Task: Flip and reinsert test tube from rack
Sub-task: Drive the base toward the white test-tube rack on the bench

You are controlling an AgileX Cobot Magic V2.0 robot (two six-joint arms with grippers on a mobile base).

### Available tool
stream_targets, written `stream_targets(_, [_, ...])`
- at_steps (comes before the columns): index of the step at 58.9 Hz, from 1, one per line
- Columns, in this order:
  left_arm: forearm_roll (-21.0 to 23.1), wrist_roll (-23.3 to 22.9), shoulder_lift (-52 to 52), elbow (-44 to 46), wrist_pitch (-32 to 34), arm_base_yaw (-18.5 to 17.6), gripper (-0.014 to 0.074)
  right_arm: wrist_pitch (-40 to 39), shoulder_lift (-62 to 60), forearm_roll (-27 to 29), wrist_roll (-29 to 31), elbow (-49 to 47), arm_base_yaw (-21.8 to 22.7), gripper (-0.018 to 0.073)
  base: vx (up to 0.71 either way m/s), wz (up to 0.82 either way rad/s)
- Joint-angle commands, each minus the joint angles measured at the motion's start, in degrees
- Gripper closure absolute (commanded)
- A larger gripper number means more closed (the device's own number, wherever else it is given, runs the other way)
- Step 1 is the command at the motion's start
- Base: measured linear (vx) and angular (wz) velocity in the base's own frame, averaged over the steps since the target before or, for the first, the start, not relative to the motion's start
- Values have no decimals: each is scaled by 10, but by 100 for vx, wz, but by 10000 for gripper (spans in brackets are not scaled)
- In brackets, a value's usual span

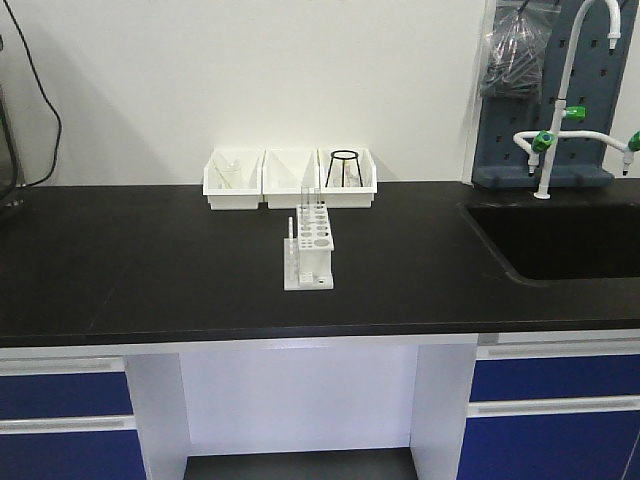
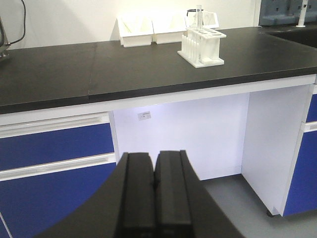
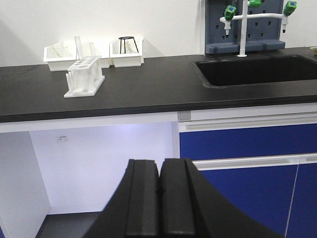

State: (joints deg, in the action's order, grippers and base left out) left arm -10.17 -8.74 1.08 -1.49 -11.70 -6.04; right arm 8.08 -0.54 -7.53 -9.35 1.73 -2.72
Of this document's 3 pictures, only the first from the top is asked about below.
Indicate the left white plastic bin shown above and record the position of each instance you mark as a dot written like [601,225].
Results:
[249,195]

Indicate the white test tube rack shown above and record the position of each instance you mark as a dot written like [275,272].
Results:
[308,249]

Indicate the blue drawer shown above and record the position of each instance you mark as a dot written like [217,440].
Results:
[546,371]
[67,387]
[572,438]
[103,447]

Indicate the yellow green stirring rod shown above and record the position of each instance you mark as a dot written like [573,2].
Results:
[222,169]

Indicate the upper right blue drawer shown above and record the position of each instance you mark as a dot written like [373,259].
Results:
[546,371]

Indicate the black sink basin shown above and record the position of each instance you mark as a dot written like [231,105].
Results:
[553,243]

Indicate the upper left blue drawer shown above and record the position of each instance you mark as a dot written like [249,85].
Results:
[67,387]

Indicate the lower left blue drawer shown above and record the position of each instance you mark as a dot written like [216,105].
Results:
[103,447]

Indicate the large glass beaker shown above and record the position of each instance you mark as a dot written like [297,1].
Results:
[236,174]

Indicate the grey blue drying pegboard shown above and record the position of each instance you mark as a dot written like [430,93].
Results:
[584,64]

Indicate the clear plastic bag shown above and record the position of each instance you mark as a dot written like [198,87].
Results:
[517,46]

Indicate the right white plastic bin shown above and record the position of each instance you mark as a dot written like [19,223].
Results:
[349,197]

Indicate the middle white plastic bin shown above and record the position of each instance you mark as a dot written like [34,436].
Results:
[287,173]

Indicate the black wire tripod stand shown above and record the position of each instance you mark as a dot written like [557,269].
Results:
[344,169]

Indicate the lower right blue drawer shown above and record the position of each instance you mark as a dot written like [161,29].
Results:
[572,438]

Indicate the white plastic bin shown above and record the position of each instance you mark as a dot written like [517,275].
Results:
[249,195]
[287,173]
[349,197]

